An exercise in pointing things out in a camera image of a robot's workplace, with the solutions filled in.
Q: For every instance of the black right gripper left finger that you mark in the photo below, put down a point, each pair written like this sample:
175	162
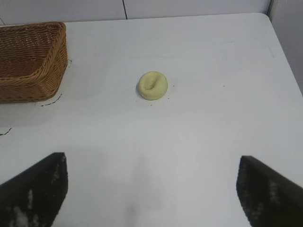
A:
30	198

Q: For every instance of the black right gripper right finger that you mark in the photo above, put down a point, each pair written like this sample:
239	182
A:
272	198

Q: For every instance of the pale yellow egg yolk pastry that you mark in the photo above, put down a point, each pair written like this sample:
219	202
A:
152	86

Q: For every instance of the brown woven wicker basket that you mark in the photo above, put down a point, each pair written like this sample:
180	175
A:
23	82

